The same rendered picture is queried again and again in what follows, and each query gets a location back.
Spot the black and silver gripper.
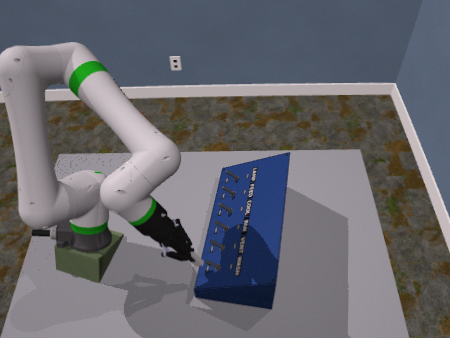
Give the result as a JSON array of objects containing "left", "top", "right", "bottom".
[{"left": 150, "top": 216, "right": 204, "bottom": 266}]

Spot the blue switch console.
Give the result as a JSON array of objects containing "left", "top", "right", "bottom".
[{"left": 194, "top": 152, "right": 290, "bottom": 309}]

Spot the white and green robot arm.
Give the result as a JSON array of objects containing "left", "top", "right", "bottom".
[{"left": 0, "top": 42, "right": 181, "bottom": 252}]

